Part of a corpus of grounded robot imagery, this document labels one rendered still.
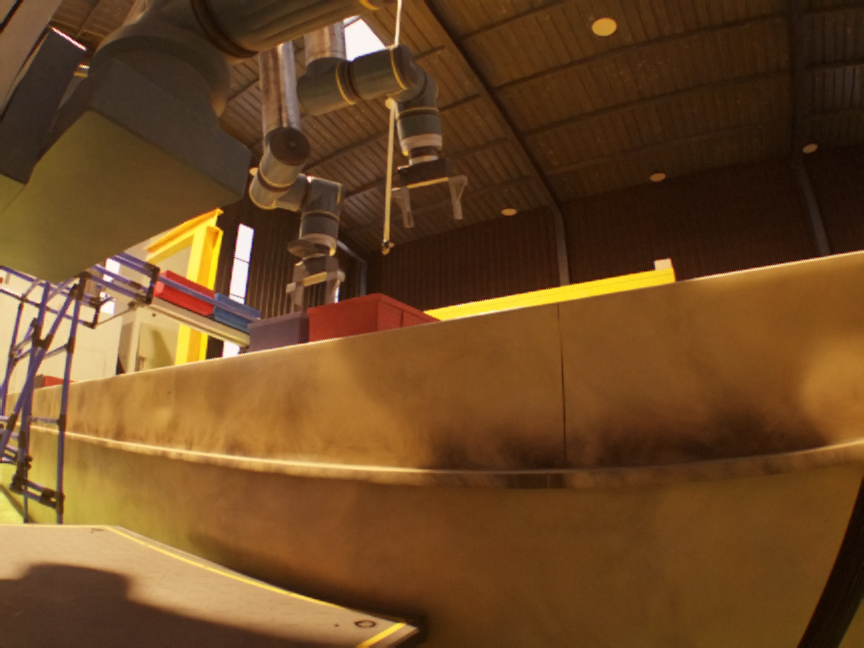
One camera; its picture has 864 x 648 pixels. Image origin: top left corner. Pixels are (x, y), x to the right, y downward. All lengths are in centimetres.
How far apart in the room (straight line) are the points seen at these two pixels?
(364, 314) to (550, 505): 48
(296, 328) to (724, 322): 80
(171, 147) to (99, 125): 10
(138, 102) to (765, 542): 91
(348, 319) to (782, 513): 78
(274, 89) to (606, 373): 107
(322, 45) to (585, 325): 87
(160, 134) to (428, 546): 68
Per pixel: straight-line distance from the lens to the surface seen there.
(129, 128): 60
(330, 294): 126
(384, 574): 84
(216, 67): 75
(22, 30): 79
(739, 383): 64
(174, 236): 839
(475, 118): 1268
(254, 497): 107
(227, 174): 67
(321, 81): 116
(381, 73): 110
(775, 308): 67
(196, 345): 684
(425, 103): 122
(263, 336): 112
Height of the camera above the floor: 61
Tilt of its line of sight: 15 degrees up
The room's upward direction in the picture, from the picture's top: straight up
